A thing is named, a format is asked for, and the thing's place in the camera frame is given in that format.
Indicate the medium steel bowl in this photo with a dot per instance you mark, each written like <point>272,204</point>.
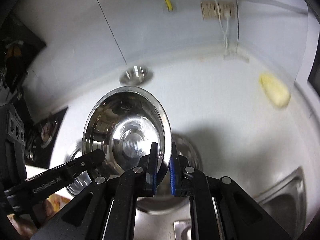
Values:
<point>112,120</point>

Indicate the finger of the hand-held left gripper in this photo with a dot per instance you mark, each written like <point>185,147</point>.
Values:
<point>87,161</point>

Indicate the black glass gas stove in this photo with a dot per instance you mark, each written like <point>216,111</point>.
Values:
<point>53,120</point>

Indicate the small steel bowl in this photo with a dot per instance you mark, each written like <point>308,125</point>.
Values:
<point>136,75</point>

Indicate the double wall outlet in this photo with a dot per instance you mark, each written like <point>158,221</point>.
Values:
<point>212,10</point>

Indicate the large steel bowl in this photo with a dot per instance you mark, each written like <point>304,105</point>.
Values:
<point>187,150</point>

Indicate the person's left hand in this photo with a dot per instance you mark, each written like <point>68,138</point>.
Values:
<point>46,207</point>

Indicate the steel kitchen sink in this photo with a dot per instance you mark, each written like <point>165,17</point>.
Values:
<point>282,205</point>

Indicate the black range hood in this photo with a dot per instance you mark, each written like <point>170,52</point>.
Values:
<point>17,55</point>

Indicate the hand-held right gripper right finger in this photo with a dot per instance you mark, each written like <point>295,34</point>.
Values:
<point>173,171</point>

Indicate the napa cabbage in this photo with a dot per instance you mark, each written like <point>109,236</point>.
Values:
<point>275,91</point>

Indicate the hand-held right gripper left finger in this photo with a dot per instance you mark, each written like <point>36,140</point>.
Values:
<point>153,166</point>

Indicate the gas stove burner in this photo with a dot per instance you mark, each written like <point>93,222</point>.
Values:
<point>48,133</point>

